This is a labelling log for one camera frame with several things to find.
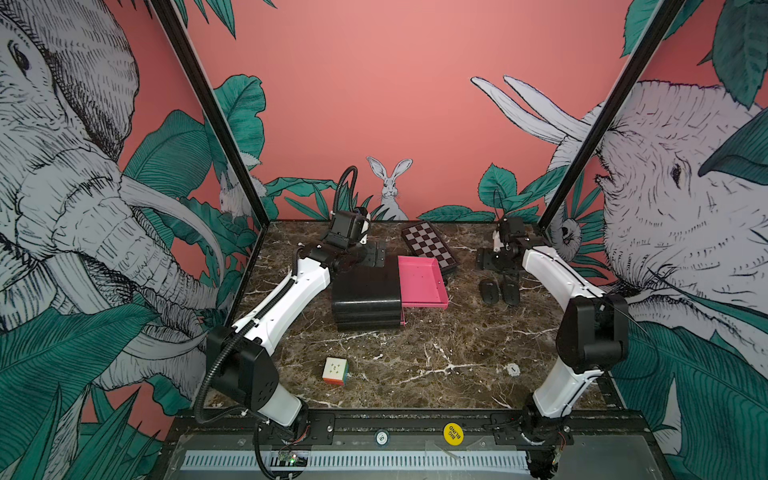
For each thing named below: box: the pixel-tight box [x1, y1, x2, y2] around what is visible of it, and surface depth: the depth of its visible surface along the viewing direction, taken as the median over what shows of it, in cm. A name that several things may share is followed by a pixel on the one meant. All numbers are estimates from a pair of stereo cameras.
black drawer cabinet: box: [332, 255, 401, 332], surface depth 81 cm
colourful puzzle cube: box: [322, 357, 349, 386], surface depth 80 cm
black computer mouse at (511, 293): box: [502, 281, 520, 306], surface depth 100 cm
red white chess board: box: [401, 221, 460, 274], surface depth 113 cm
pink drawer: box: [398, 256, 449, 325], surface depth 92 cm
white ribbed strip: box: [180, 450, 531, 471], surface depth 72 cm
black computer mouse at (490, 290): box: [479, 278, 501, 304], surface depth 102 cm
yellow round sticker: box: [443, 422, 465, 446], surface depth 75 cm
